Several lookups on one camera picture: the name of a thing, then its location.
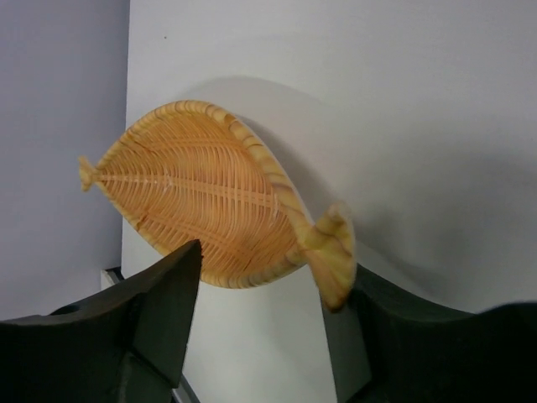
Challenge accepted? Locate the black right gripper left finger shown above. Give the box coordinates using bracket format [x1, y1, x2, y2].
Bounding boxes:
[1, 240, 202, 402]

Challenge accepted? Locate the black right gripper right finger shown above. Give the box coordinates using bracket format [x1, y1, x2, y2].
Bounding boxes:
[323, 266, 536, 403]

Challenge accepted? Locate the orange fish-shaped woven plate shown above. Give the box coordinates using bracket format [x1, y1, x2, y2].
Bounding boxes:
[78, 100, 357, 311]

